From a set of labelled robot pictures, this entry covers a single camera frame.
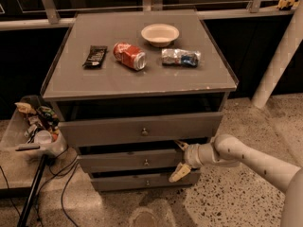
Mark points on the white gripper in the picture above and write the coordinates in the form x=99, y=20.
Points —
x=191, y=156

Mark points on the grey drawer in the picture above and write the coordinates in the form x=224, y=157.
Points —
x=134, y=160
x=142, y=181
x=140, y=129

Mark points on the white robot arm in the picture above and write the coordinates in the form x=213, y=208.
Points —
x=227, y=150

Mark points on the grey top drawer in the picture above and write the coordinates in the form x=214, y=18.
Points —
x=140, y=129

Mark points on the grey bottom drawer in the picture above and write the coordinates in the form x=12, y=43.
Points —
x=142, y=181

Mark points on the grey drawer cabinet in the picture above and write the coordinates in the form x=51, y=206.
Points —
x=117, y=91

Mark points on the crumpled silver chip bag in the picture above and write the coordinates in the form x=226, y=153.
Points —
x=180, y=57

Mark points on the red soda can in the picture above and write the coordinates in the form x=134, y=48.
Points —
x=130, y=56

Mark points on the white paper bowl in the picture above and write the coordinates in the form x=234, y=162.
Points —
x=160, y=35

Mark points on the black candy bar wrapper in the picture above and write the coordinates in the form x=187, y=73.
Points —
x=95, y=57

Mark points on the white cup in bin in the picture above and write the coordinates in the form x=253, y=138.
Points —
x=43, y=137

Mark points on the clear plastic trash bin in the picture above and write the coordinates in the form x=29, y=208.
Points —
x=33, y=114

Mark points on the white diagonal pole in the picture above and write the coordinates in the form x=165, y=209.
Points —
x=287, y=47

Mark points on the metal railing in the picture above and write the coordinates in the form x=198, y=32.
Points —
x=36, y=14

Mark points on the black tripod leg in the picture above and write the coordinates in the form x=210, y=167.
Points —
x=22, y=222

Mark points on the yellow clamp on rail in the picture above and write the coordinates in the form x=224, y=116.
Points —
x=286, y=4

